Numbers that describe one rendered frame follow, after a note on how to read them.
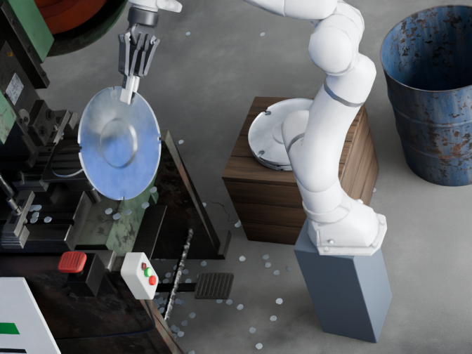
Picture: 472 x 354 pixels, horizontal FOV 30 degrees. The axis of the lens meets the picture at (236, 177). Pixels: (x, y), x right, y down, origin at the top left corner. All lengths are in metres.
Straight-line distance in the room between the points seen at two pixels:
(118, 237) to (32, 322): 0.39
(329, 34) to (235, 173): 0.98
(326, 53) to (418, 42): 1.17
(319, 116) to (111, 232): 0.70
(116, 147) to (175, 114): 1.48
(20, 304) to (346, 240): 0.97
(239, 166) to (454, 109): 0.71
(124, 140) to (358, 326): 0.98
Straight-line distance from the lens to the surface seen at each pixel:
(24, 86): 2.43
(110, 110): 2.29
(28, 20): 2.39
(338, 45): 2.02
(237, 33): 4.01
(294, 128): 2.27
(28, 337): 2.78
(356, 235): 2.42
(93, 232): 2.51
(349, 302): 2.66
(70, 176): 2.49
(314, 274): 2.58
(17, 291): 2.64
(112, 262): 2.43
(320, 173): 2.17
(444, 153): 3.02
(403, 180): 3.20
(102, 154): 2.31
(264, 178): 2.85
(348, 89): 2.12
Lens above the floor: 2.41
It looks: 46 degrees down
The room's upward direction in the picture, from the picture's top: 22 degrees counter-clockwise
